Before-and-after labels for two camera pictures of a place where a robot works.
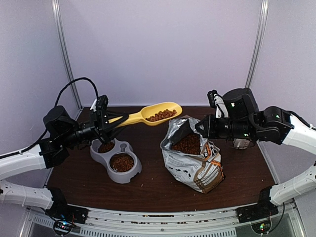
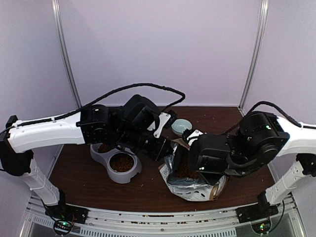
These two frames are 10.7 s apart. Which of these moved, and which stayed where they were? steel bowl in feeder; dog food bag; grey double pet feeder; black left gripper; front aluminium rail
Moved: dog food bag; black left gripper
Stayed: steel bowl in feeder; grey double pet feeder; front aluminium rail
